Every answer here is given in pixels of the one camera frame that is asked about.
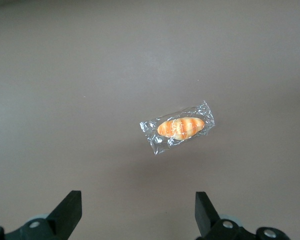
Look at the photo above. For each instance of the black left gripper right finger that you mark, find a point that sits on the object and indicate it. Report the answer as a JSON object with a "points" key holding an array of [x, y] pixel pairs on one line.
{"points": [[206, 215]]}

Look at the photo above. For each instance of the bread roll in clear wrapper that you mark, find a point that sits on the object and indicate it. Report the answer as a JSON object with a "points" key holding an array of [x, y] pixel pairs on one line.
{"points": [[180, 127]]}

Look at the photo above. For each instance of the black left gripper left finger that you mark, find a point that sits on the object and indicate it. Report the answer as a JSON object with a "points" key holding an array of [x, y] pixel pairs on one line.
{"points": [[65, 212]]}

